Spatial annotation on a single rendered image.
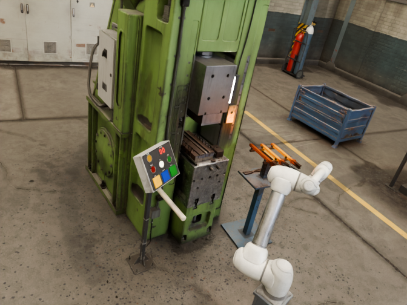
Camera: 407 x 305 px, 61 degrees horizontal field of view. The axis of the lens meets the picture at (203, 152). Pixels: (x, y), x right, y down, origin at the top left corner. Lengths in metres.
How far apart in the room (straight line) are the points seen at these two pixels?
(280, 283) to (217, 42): 1.77
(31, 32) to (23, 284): 5.40
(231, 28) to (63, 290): 2.43
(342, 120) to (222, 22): 3.87
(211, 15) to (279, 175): 1.25
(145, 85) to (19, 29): 4.92
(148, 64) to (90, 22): 4.91
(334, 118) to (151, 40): 4.13
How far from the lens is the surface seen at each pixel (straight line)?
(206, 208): 3.35
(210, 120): 2.85
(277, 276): 2.33
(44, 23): 7.67
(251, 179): 3.26
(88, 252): 3.39
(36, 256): 3.42
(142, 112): 3.10
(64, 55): 7.87
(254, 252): 2.34
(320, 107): 6.49
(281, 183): 2.31
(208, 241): 3.60
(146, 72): 2.98
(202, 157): 3.00
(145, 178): 2.48
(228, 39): 2.87
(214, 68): 2.66
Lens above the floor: 2.45
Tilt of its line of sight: 29 degrees down
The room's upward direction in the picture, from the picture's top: 11 degrees clockwise
